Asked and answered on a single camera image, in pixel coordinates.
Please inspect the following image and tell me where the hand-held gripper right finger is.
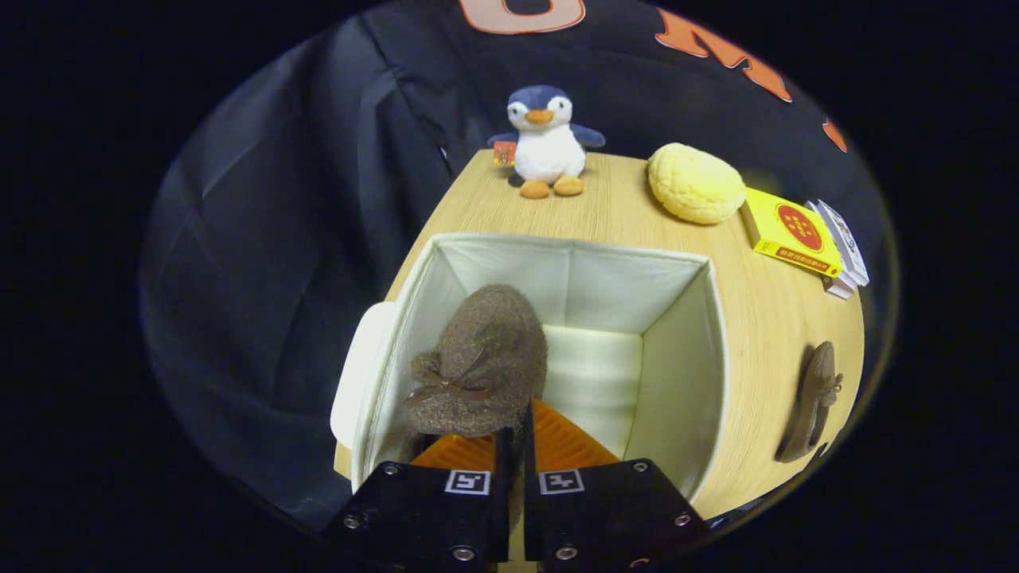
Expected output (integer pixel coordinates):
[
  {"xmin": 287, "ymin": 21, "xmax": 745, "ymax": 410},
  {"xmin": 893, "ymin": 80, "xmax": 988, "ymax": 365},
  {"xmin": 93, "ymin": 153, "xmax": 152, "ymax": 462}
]
[{"xmin": 521, "ymin": 398, "xmax": 709, "ymax": 570}]

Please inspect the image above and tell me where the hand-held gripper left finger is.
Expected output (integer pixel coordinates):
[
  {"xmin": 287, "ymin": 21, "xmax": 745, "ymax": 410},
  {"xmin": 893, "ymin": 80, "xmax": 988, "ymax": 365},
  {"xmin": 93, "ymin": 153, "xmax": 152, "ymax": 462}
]
[{"xmin": 322, "ymin": 426, "xmax": 514, "ymax": 570}]

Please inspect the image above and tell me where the cream fabric storage box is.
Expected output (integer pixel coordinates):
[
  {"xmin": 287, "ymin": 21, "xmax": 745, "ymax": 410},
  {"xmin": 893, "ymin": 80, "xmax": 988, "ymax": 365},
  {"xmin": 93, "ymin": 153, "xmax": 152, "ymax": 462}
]
[{"xmin": 349, "ymin": 231, "xmax": 730, "ymax": 504}]

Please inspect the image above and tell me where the brown felt shoe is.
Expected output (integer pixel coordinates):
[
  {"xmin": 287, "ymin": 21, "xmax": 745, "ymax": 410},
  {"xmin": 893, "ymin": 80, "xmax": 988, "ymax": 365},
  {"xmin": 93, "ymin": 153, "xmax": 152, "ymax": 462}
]
[
  {"xmin": 400, "ymin": 283, "xmax": 551, "ymax": 440},
  {"xmin": 775, "ymin": 341, "xmax": 845, "ymax": 465}
]

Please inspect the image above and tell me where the black backdrop cloth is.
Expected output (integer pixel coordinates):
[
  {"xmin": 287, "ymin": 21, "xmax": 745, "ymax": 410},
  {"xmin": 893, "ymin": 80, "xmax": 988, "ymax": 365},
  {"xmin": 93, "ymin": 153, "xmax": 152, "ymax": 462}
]
[{"xmin": 137, "ymin": 0, "xmax": 896, "ymax": 532}]

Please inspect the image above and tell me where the yellow book with red circle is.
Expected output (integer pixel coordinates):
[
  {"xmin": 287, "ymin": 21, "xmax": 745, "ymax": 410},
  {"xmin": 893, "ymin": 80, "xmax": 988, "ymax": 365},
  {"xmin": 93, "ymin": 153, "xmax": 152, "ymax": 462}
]
[{"xmin": 740, "ymin": 186, "xmax": 845, "ymax": 279}]

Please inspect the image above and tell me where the yellow round bun plush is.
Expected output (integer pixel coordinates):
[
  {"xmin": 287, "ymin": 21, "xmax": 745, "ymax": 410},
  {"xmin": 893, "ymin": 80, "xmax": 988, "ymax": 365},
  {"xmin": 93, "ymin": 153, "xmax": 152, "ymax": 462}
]
[{"xmin": 646, "ymin": 142, "xmax": 748, "ymax": 226}]

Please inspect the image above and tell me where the white illustrated book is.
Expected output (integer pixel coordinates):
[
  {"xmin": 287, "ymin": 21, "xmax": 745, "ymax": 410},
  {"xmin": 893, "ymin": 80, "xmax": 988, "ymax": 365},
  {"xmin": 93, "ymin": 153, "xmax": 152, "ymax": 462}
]
[{"xmin": 814, "ymin": 198, "xmax": 871, "ymax": 287}]

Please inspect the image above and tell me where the penguin plush toy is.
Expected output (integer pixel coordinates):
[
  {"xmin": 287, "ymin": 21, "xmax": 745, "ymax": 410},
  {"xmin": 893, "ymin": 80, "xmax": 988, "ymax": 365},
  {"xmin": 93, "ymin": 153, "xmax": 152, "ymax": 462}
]
[{"xmin": 487, "ymin": 84, "xmax": 607, "ymax": 200}]

